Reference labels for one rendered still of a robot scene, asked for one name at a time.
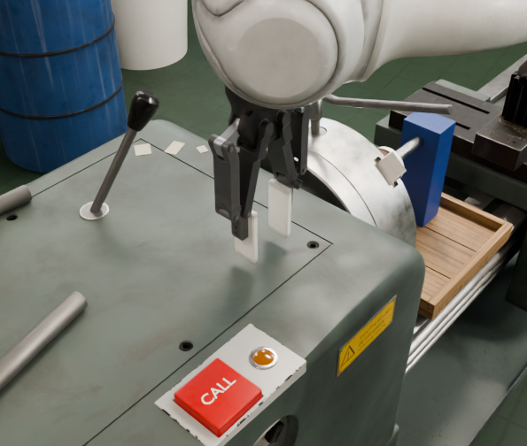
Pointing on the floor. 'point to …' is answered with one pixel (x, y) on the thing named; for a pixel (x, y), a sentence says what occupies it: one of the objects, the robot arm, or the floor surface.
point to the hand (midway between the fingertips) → (263, 222)
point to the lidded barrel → (150, 32)
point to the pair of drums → (42, 79)
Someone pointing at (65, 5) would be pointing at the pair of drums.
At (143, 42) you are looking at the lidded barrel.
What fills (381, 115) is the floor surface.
